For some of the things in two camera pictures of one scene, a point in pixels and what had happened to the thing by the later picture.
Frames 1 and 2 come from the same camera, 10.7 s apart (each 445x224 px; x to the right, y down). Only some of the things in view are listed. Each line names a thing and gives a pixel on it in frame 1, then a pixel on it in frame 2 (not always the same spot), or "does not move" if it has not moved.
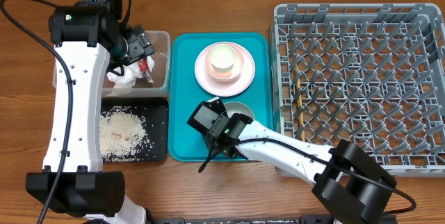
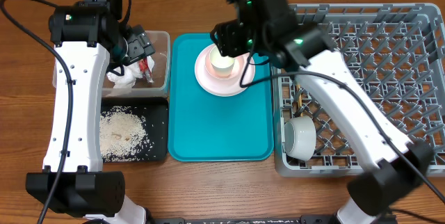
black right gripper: [211, 143] → [226, 39]
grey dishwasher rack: [373, 74] does not move
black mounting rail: [304, 219] does not move
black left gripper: [139, 42] does not move
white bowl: [238, 107] → [300, 138]
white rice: [123, 136] does not move
